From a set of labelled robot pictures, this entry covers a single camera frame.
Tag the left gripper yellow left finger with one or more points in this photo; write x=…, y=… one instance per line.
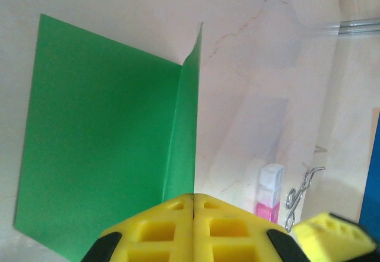
x=154, y=232

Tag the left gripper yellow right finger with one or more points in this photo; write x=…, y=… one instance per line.
x=228, y=235

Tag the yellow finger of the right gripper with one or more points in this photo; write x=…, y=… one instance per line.
x=329, y=233

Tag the green paper sheet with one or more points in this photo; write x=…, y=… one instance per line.
x=89, y=125

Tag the aluminium table side rail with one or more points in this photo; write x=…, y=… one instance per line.
x=359, y=25

